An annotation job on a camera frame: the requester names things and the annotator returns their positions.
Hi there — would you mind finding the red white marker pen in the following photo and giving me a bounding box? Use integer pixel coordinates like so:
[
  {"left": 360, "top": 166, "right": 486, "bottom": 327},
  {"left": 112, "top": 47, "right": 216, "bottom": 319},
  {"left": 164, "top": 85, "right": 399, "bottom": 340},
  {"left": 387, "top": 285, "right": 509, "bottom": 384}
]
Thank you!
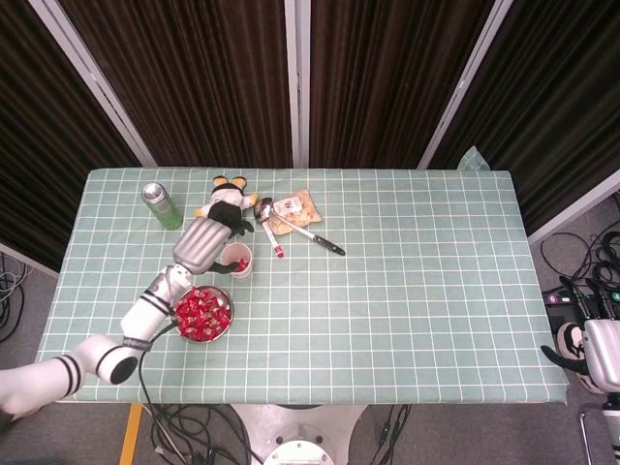
[{"left": 263, "top": 220, "right": 287, "bottom": 260}]

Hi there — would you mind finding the steel ladle black handle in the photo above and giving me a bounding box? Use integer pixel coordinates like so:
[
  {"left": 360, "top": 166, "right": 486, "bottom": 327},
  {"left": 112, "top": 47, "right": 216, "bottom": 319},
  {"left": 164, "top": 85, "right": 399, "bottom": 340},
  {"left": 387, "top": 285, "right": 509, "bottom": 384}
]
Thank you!
[{"left": 253, "top": 197, "right": 347, "bottom": 258}]

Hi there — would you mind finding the round steel plate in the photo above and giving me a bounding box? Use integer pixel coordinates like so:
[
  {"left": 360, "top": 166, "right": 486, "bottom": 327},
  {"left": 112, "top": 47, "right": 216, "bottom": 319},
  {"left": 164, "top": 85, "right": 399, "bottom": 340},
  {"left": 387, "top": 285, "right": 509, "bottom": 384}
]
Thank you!
[{"left": 172, "top": 284, "right": 235, "bottom": 344}]

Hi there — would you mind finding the green checked tablecloth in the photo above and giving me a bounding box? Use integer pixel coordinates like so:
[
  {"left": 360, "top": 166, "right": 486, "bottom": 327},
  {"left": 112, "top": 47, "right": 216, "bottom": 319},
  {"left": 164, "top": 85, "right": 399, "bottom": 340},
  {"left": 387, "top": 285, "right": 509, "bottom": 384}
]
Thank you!
[{"left": 29, "top": 144, "right": 569, "bottom": 407}]

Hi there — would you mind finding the yellow floor tape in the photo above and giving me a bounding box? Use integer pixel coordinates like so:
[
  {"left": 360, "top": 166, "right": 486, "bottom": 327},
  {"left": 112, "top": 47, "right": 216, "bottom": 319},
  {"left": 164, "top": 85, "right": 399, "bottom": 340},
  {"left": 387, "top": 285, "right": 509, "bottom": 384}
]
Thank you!
[{"left": 118, "top": 403, "right": 145, "bottom": 465}]

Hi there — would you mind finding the white floor cable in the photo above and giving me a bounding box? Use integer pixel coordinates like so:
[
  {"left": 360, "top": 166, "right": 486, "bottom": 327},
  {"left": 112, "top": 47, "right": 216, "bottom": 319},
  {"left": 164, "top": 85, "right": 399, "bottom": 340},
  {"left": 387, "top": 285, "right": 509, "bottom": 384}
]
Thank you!
[{"left": 142, "top": 405, "right": 193, "bottom": 465}]

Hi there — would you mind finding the white paper cup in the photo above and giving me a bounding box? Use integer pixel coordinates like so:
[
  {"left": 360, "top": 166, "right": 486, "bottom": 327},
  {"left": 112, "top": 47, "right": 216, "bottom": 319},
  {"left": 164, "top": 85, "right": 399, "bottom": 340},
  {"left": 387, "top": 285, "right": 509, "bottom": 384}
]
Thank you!
[{"left": 220, "top": 242, "right": 255, "bottom": 281}]

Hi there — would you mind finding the black floor cable bundle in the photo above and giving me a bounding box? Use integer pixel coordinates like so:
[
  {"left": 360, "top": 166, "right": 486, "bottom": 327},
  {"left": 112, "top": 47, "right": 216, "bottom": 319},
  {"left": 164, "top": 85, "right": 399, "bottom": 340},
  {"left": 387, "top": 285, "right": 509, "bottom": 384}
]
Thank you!
[
  {"left": 0, "top": 251, "right": 26, "bottom": 343},
  {"left": 538, "top": 191, "right": 620, "bottom": 292},
  {"left": 139, "top": 404, "right": 265, "bottom": 465}
]

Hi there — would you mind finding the white partition post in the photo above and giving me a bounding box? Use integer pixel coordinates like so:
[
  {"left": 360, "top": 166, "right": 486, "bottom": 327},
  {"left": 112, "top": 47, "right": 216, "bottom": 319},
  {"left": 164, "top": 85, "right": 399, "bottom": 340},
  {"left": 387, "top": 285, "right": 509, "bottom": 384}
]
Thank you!
[
  {"left": 27, "top": 0, "right": 159, "bottom": 169},
  {"left": 417, "top": 0, "right": 515, "bottom": 171},
  {"left": 284, "top": 0, "right": 312, "bottom": 170}
]

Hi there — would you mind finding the black white plush penguin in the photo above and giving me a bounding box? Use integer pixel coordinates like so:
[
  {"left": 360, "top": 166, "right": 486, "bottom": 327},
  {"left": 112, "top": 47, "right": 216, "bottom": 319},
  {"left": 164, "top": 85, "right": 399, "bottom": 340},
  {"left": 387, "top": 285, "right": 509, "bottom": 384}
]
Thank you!
[{"left": 194, "top": 174, "right": 261, "bottom": 229}]

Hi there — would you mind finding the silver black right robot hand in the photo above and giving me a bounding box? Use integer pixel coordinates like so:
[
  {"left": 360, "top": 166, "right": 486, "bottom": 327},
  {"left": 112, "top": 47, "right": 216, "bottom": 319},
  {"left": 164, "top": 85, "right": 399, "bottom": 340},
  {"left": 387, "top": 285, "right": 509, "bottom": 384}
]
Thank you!
[{"left": 541, "top": 275, "right": 620, "bottom": 394}]

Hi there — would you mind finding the clear snack bag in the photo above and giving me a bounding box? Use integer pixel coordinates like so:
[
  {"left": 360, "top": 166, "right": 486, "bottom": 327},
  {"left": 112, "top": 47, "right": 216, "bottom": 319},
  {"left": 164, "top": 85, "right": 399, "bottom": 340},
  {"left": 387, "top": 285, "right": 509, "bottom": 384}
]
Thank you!
[{"left": 266, "top": 189, "right": 323, "bottom": 236}]

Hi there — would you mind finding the black cable with switch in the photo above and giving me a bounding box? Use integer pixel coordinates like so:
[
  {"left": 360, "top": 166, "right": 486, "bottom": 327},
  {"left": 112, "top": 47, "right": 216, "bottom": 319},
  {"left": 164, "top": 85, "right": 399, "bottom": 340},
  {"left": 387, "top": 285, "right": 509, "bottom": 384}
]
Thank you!
[{"left": 370, "top": 404, "right": 413, "bottom": 465}]

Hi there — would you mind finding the green drink can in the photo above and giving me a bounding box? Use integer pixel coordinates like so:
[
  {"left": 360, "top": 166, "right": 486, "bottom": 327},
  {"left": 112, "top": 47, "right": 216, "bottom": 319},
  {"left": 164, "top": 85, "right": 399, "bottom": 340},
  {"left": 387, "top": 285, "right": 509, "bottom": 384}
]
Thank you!
[{"left": 140, "top": 181, "right": 184, "bottom": 232}]

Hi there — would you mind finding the white partition rail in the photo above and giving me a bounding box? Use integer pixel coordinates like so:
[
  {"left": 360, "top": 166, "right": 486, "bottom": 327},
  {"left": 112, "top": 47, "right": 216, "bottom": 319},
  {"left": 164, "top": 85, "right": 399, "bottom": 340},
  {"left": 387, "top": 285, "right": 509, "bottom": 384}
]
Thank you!
[
  {"left": 0, "top": 240, "right": 60, "bottom": 280},
  {"left": 526, "top": 168, "right": 620, "bottom": 246}
]

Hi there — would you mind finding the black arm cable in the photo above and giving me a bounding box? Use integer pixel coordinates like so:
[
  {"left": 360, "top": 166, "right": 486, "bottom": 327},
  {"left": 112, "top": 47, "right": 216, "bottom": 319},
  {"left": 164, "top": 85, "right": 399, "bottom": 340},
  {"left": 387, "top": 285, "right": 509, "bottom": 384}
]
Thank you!
[{"left": 138, "top": 317, "right": 179, "bottom": 407}]

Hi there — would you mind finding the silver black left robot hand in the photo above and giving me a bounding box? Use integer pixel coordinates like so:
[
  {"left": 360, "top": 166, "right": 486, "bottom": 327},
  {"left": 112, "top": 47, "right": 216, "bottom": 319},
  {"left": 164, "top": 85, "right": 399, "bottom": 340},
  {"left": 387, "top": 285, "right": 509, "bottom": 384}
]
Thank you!
[{"left": 172, "top": 216, "right": 256, "bottom": 277}]

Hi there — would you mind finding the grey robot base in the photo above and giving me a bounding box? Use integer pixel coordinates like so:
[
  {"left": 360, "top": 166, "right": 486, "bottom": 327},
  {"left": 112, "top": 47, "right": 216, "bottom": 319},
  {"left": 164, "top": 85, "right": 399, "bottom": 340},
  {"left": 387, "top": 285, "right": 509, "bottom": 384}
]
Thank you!
[{"left": 227, "top": 404, "right": 372, "bottom": 465}]

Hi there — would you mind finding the black power strip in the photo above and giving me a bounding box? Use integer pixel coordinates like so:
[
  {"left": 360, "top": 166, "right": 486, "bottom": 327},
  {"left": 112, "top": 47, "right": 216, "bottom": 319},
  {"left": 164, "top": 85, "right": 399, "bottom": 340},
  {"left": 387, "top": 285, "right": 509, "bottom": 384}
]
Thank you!
[{"left": 542, "top": 288, "right": 620, "bottom": 307}]

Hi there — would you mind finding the dark brown curtain panel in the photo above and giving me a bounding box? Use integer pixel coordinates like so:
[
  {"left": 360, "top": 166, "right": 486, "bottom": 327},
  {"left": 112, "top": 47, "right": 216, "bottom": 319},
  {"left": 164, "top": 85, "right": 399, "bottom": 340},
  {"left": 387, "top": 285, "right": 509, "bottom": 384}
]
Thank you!
[
  {"left": 57, "top": 0, "right": 295, "bottom": 169},
  {"left": 428, "top": 0, "right": 620, "bottom": 233},
  {"left": 309, "top": 0, "right": 495, "bottom": 170},
  {"left": 0, "top": 0, "right": 141, "bottom": 272}
]

